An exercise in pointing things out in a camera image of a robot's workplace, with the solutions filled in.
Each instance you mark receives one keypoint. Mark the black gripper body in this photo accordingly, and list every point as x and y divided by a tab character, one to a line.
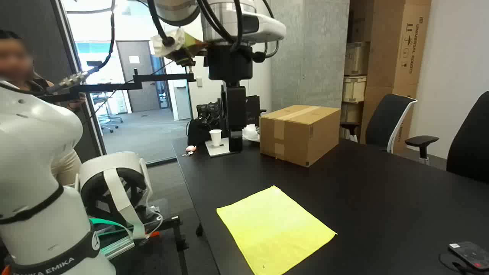
230	65

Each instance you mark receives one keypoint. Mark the yellow towel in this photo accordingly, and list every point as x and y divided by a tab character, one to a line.
273	231

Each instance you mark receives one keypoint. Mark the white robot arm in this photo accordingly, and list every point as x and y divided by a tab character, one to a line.
45	225

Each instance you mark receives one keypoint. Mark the white paper cup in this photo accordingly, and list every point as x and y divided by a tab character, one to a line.
216	137

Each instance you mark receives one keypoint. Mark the cardboard box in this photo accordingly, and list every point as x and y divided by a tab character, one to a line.
300	135

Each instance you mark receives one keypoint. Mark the black office chair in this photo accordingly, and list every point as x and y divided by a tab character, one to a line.
468	155
387	121

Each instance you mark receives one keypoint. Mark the tall cardboard carton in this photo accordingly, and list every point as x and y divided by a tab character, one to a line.
398	37

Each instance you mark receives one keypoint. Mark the white VR headset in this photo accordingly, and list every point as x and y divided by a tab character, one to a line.
117	187

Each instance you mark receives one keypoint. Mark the black office chair near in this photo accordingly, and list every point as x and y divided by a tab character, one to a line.
468	155

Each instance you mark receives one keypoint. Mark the black remote control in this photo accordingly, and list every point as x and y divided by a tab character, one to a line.
473	254

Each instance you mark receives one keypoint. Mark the black camera boom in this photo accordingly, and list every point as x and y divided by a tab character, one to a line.
77	83

